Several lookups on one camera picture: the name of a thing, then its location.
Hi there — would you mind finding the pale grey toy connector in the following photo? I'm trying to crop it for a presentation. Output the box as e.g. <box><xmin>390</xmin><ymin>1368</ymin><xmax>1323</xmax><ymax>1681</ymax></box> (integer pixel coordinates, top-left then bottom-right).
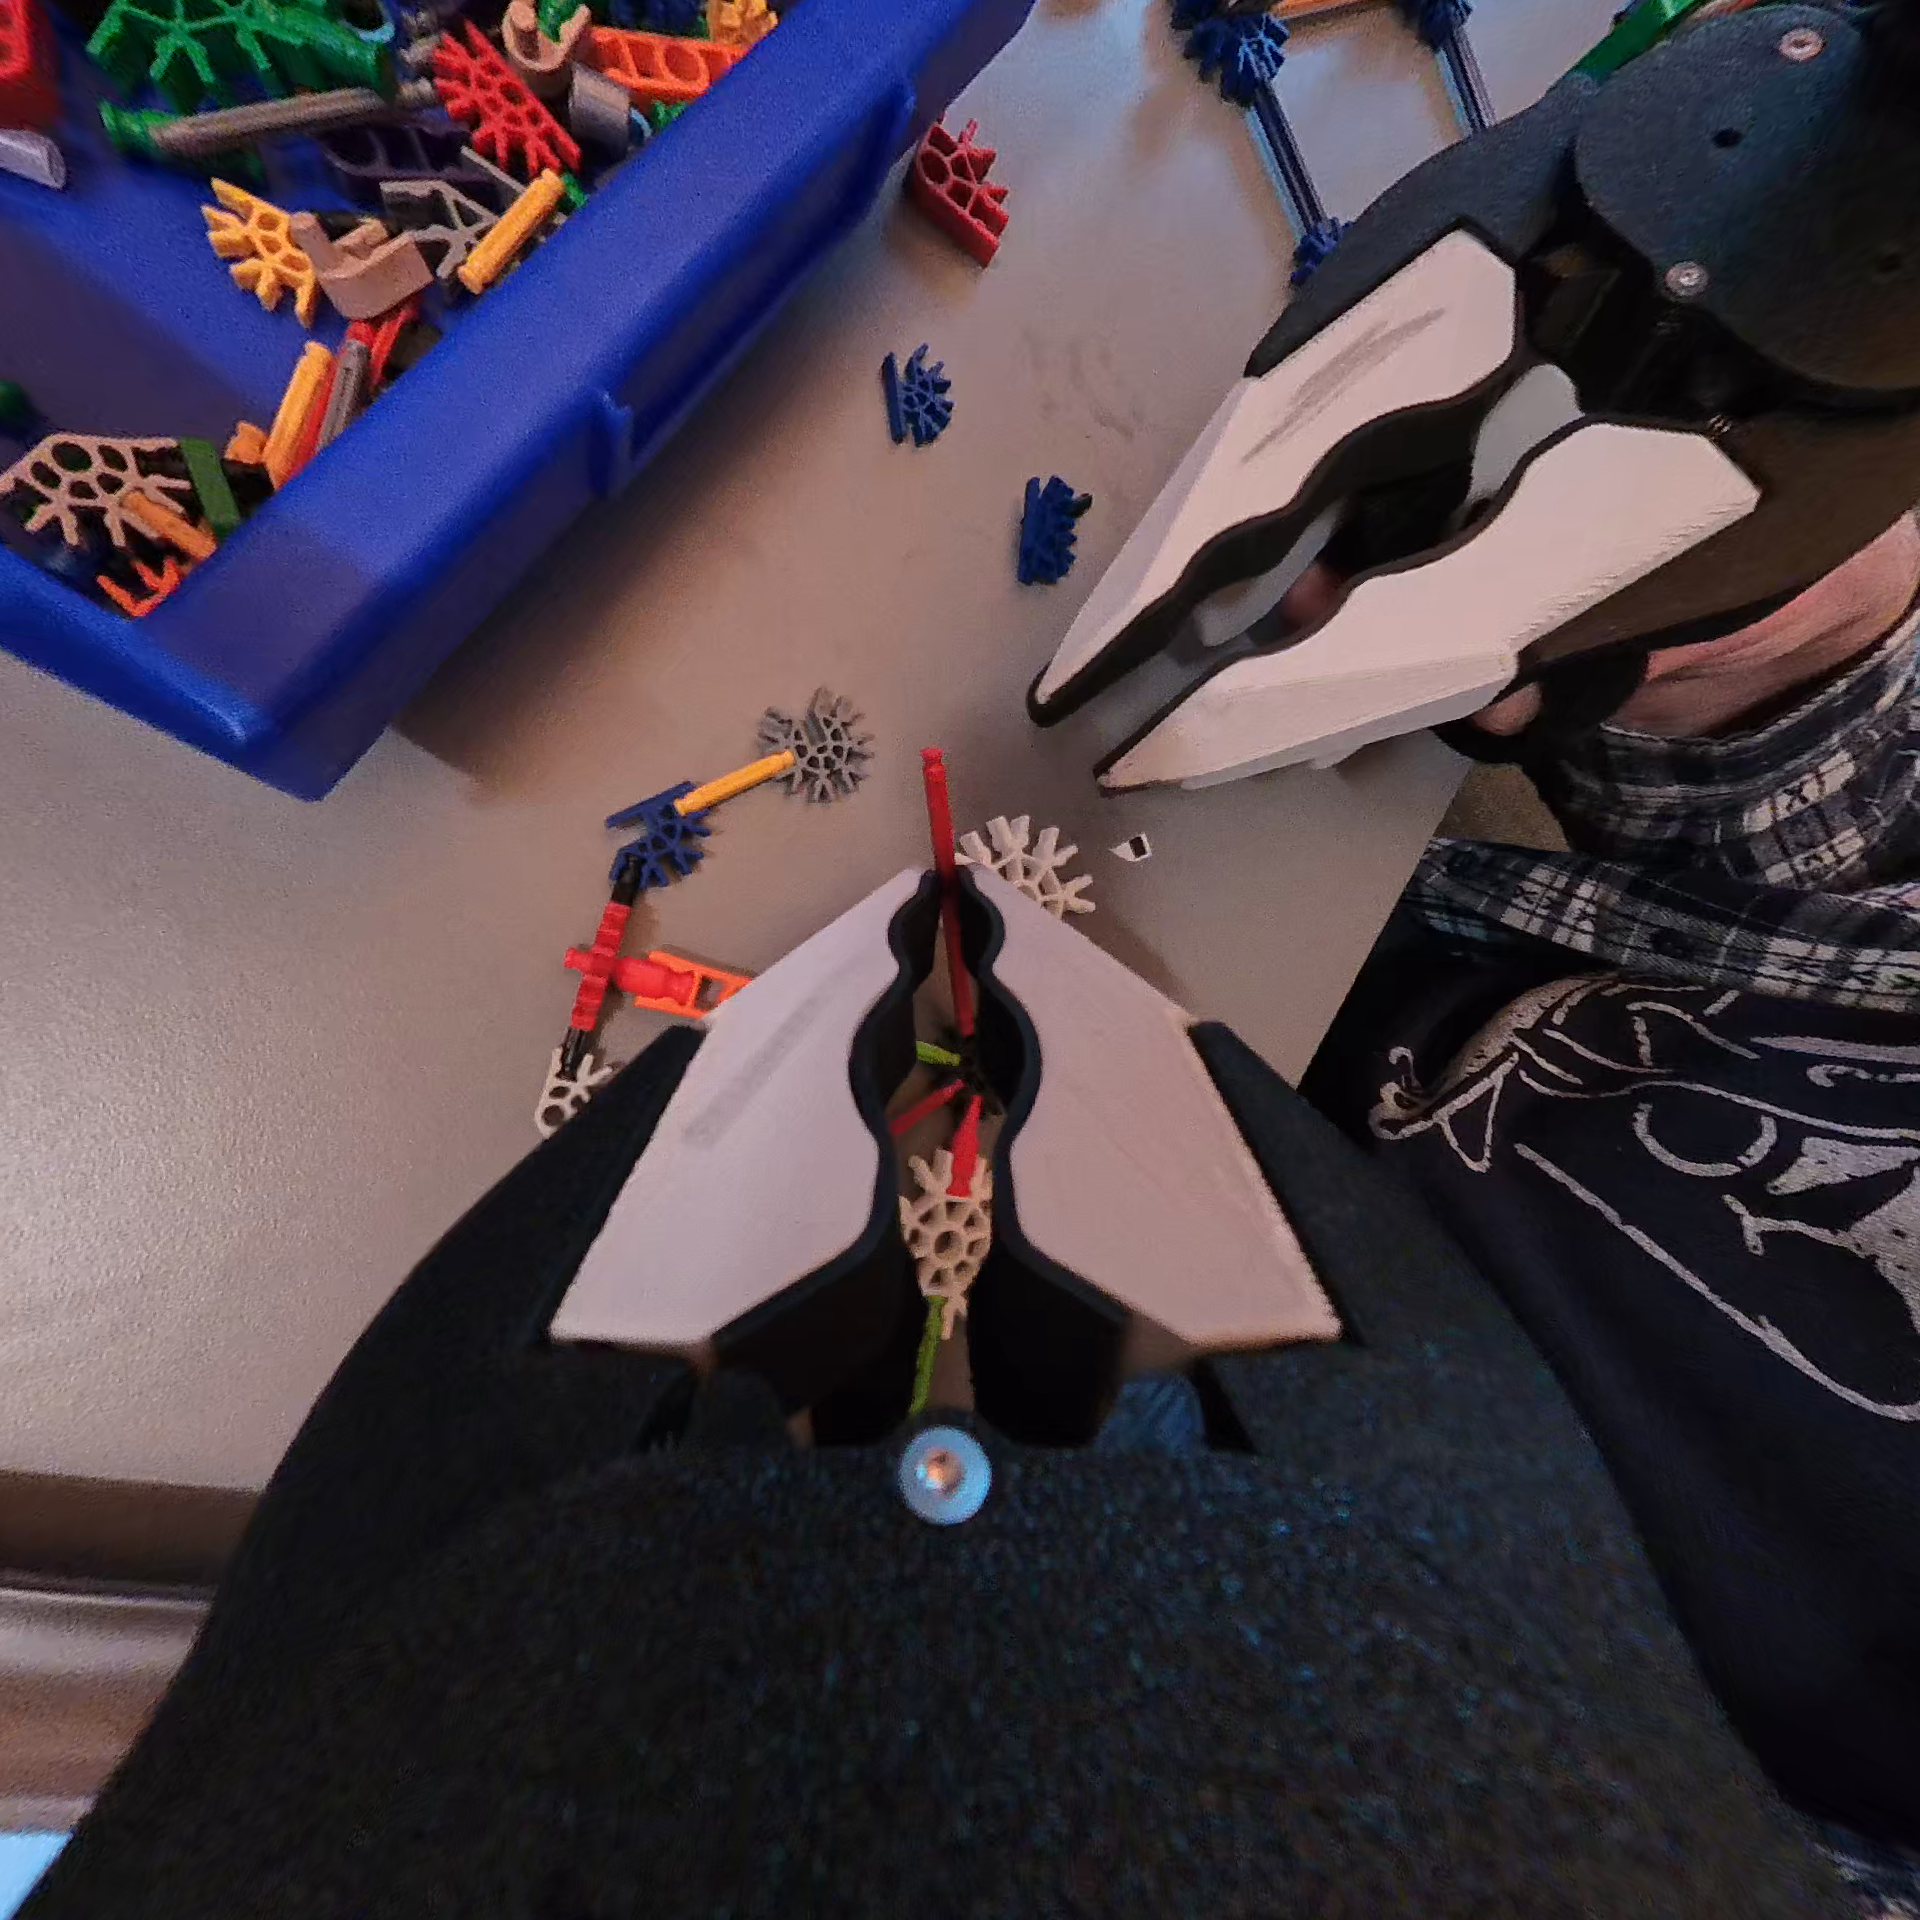
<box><xmin>534</xmin><ymin>1043</ymin><xmax>616</xmax><ymax>1138</ymax></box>

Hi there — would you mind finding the toy rod and connector assembly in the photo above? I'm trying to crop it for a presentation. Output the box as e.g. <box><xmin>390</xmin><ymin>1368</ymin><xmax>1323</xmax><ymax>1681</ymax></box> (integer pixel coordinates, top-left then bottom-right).
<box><xmin>619</xmin><ymin>814</ymin><xmax>1096</xmax><ymax>1420</ymax></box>

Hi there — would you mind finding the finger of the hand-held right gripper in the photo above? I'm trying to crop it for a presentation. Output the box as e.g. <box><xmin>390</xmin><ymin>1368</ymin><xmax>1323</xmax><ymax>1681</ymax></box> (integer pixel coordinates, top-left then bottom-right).
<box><xmin>1094</xmin><ymin>423</ymin><xmax>1764</xmax><ymax>795</ymax></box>
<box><xmin>1025</xmin><ymin>228</ymin><xmax>1527</xmax><ymax>730</ymax></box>

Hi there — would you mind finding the red toy rod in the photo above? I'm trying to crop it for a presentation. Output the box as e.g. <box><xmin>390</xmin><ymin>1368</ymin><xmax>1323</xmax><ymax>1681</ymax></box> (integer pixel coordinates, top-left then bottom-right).
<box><xmin>919</xmin><ymin>745</ymin><xmax>981</xmax><ymax>1040</ymax></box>

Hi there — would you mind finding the red toy connector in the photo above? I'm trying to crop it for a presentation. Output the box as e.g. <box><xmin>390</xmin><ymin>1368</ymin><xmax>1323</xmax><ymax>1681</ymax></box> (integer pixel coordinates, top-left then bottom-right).
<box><xmin>902</xmin><ymin>119</ymin><xmax>1009</xmax><ymax>270</ymax></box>

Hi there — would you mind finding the person's right forearm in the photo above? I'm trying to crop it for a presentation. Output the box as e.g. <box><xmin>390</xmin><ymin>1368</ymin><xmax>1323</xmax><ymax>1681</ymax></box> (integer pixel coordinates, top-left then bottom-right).
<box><xmin>1529</xmin><ymin>600</ymin><xmax>1920</xmax><ymax>903</ymax></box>

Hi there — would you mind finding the red connector with black rod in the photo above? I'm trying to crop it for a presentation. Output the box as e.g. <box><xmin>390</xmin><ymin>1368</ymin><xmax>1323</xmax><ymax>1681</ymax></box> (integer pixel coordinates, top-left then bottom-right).
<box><xmin>561</xmin><ymin>884</ymin><xmax>643</xmax><ymax>1040</ymax></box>

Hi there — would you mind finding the blue plastic bin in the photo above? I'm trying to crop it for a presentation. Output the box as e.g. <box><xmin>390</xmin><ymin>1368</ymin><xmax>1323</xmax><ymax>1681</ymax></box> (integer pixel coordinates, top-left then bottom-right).
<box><xmin>0</xmin><ymin>0</ymin><xmax>1038</xmax><ymax>800</ymax></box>

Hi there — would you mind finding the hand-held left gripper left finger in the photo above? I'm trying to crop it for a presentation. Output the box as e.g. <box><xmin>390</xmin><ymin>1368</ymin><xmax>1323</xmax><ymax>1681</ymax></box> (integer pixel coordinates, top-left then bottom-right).
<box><xmin>551</xmin><ymin>866</ymin><xmax>953</xmax><ymax>1450</ymax></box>

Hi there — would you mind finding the blue toy connector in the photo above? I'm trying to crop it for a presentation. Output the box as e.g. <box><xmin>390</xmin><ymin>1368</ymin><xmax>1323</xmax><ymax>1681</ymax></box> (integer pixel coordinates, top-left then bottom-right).
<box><xmin>883</xmin><ymin>345</ymin><xmax>957</xmax><ymax>448</ymax></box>
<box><xmin>605</xmin><ymin>784</ymin><xmax>716</xmax><ymax>891</ymax></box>
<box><xmin>1017</xmin><ymin>476</ymin><xmax>1094</xmax><ymax>588</ymax></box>

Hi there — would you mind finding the wheeled toy model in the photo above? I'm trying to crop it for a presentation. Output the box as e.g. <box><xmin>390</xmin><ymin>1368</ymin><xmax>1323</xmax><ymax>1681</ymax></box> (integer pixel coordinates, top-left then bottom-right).
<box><xmin>1169</xmin><ymin>0</ymin><xmax>1688</xmax><ymax>291</ymax></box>

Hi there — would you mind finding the yellow toy rod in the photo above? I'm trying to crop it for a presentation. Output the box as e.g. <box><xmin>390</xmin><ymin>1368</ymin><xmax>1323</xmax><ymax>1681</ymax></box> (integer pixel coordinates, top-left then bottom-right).
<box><xmin>675</xmin><ymin>751</ymin><xmax>797</xmax><ymax>822</ymax></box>

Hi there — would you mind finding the person's right hand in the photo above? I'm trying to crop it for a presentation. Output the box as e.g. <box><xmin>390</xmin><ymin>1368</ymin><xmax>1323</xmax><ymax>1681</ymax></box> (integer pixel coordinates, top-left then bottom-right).
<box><xmin>1627</xmin><ymin>511</ymin><xmax>1920</xmax><ymax>742</ymax></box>

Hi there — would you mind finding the pile of colourful toy pieces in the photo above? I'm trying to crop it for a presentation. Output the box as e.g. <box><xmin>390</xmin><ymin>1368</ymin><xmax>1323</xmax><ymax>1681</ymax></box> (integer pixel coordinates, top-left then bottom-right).
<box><xmin>0</xmin><ymin>0</ymin><xmax>782</xmax><ymax>619</ymax></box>

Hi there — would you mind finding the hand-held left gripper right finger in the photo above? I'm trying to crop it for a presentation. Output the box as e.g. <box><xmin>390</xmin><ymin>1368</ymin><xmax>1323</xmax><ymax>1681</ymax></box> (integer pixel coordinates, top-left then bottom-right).
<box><xmin>959</xmin><ymin>866</ymin><xmax>1339</xmax><ymax>1444</ymax></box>

